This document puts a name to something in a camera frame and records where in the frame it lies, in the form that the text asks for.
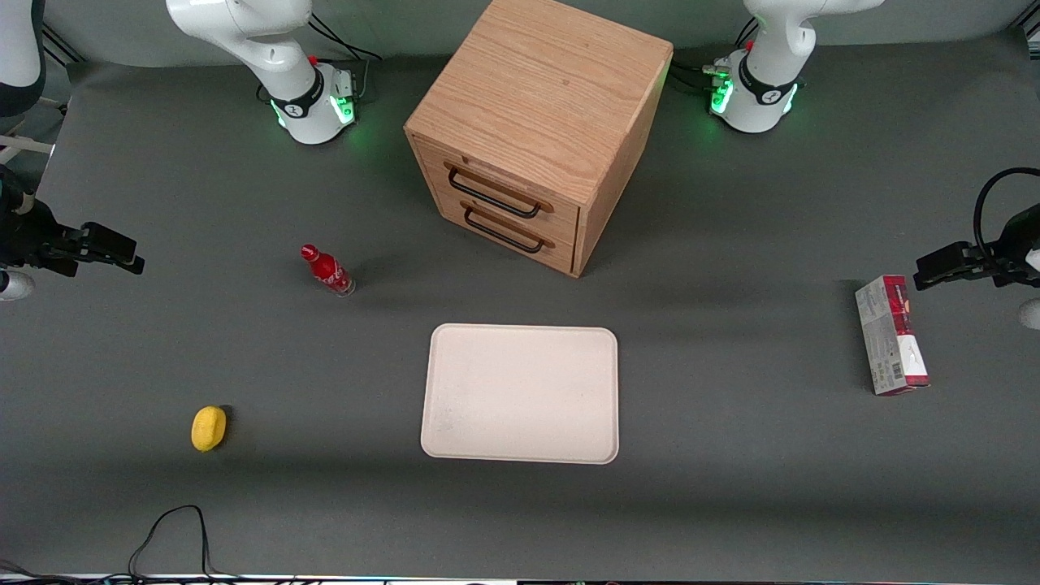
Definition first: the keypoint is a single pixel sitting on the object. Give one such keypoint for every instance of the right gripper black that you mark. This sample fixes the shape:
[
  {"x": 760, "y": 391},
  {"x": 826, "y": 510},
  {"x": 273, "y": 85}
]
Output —
[{"x": 31, "y": 236}]

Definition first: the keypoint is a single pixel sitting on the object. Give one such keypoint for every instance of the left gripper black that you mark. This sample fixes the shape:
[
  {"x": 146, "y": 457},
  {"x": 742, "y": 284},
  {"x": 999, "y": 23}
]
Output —
[{"x": 1013, "y": 246}]

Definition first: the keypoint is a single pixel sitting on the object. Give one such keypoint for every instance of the wooden drawer with finger notch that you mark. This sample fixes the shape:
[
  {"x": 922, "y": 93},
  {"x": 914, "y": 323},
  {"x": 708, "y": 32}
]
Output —
[{"x": 569, "y": 219}]

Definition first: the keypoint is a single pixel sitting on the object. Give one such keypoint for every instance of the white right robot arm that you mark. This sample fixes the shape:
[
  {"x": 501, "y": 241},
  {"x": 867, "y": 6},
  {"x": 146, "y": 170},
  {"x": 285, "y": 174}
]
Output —
[{"x": 268, "y": 49}]

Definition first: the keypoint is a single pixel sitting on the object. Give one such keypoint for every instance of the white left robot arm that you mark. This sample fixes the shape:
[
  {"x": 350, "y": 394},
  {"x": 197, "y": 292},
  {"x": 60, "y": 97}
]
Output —
[{"x": 764, "y": 73}]

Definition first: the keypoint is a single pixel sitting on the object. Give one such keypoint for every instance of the plain wooden drawer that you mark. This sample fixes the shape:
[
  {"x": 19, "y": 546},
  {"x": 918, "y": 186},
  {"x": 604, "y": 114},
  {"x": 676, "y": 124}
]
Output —
[{"x": 561, "y": 256}]

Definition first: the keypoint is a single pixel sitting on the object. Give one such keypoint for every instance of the oak wooden drawer cabinet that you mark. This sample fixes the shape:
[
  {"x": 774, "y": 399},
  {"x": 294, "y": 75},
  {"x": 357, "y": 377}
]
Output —
[{"x": 544, "y": 81}]

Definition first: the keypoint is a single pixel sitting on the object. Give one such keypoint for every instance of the grey and red carton box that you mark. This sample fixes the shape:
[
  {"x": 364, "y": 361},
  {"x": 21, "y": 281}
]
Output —
[{"x": 886, "y": 333}]

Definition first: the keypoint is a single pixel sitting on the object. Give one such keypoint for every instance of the yellow lemon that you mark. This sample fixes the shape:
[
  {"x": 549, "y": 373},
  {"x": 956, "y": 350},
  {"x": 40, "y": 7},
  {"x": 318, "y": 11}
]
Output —
[{"x": 208, "y": 428}]

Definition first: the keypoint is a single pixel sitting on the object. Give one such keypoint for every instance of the red cola bottle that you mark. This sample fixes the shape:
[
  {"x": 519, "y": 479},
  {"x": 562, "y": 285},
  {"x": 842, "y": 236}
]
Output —
[{"x": 325, "y": 268}]

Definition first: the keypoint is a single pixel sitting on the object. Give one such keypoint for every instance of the beige plastic tray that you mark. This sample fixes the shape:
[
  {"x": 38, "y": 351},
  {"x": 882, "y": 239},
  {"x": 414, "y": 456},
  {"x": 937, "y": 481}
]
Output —
[{"x": 520, "y": 394}]

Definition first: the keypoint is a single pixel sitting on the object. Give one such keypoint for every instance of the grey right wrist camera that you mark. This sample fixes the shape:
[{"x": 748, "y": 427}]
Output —
[{"x": 15, "y": 286}]

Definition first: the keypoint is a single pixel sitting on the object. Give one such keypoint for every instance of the white metal frame bar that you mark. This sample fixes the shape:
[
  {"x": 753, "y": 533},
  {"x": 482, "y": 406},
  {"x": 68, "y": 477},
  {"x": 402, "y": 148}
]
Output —
[{"x": 24, "y": 146}]

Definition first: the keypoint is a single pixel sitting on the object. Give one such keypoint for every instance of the black metal rail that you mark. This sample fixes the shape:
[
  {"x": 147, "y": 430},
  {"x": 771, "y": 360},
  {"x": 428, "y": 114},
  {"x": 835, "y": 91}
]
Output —
[
  {"x": 1030, "y": 28},
  {"x": 61, "y": 45}
]

